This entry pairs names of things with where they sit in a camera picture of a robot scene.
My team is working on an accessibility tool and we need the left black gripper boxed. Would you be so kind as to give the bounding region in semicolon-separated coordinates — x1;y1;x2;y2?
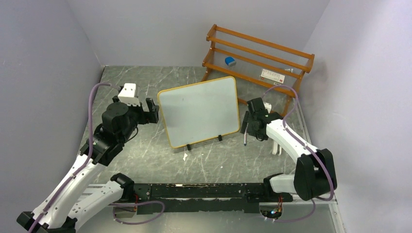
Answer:
112;95;158;143

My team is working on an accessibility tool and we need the white blue marker pen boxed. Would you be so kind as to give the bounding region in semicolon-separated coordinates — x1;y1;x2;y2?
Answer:
243;123;248;146

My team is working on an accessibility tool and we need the yellow framed whiteboard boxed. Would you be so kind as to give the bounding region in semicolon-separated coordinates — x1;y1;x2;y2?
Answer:
157;76;240;149

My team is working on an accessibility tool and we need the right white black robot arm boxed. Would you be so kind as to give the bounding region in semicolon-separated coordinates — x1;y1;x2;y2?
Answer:
240;98;337;201

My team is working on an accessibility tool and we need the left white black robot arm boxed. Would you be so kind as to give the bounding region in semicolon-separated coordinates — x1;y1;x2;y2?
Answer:
17;97;159;233

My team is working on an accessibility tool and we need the whiteboard metal stand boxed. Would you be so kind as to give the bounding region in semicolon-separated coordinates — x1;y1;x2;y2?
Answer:
186;135;223;151

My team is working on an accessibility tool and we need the blue whiteboard eraser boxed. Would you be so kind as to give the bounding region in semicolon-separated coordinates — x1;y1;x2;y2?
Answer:
224;56;237;67

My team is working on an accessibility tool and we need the white plastic block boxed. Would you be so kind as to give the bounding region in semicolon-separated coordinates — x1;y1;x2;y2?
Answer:
272;140;282;156

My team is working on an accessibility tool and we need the orange wooden rack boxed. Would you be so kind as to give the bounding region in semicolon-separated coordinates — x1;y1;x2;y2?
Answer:
202;24;315;116

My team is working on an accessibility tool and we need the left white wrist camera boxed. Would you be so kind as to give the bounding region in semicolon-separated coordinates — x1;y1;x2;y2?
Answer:
118;83;140;107

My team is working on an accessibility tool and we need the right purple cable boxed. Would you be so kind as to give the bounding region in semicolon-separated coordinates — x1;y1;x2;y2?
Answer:
261;84;335;201

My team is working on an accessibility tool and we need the purple cable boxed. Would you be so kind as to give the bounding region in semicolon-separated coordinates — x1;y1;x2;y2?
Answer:
27;83;124;233
261;84;335;201

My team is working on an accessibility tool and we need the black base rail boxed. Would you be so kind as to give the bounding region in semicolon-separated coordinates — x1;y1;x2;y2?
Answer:
120;183;293;213

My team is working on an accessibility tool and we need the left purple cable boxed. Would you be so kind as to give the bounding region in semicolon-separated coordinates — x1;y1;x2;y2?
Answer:
27;83;124;233

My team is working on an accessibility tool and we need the aluminium frame rail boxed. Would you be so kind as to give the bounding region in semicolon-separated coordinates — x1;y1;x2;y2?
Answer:
81;184;112;197

